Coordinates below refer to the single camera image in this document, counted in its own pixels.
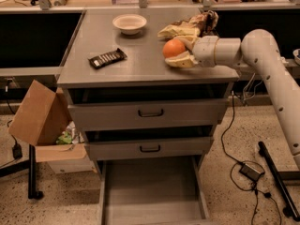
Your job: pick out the black snack bar wrapper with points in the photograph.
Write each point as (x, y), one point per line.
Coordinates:
(107, 58)

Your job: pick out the grey drawer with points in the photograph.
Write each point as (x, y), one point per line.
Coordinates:
(148, 114)
(148, 148)
(152, 191)

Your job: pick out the black table leg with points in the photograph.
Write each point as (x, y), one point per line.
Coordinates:
(290, 210)
(31, 166)

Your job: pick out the crumpled chip bag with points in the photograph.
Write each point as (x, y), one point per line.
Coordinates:
(196, 26)

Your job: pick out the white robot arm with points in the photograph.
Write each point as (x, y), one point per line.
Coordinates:
(257, 50)

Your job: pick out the black plug adapter left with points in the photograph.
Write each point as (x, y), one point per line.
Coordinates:
(17, 151)

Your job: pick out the orange fruit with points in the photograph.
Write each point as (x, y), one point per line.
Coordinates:
(173, 48)

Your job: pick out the green snack packet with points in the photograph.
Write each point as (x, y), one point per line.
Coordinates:
(64, 138)

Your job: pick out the brown cardboard box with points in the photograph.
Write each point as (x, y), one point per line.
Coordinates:
(41, 118)

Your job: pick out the black table leg right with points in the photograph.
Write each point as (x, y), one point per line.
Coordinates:
(290, 210)

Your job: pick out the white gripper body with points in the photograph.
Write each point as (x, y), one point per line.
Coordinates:
(204, 52)

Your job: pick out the black power adapter brick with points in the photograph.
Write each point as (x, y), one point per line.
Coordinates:
(251, 173)

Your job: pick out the black table leg left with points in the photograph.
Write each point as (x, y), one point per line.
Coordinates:
(31, 166)

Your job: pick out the grey drawer cabinet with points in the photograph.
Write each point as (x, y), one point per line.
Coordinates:
(143, 76)

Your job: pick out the white bowl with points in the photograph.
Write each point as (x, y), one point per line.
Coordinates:
(129, 24)

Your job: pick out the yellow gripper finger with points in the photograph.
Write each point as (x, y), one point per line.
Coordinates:
(182, 60)
(189, 41)

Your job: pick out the grey top drawer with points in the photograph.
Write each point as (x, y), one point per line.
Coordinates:
(148, 114)

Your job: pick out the grey bottom drawer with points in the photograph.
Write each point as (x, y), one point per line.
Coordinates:
(152, 191)

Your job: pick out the grey middle drawer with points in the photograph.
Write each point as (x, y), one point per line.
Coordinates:
(148, 148)

